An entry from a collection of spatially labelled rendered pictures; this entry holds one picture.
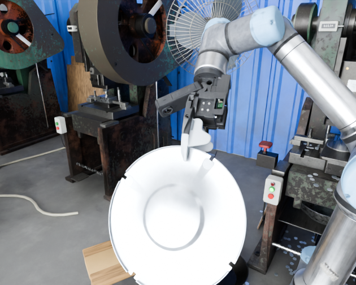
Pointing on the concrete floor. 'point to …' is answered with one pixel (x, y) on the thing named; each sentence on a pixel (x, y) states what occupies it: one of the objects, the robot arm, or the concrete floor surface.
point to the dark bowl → (236, 273)
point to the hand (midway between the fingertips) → (183, 155)
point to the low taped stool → (104, 264)
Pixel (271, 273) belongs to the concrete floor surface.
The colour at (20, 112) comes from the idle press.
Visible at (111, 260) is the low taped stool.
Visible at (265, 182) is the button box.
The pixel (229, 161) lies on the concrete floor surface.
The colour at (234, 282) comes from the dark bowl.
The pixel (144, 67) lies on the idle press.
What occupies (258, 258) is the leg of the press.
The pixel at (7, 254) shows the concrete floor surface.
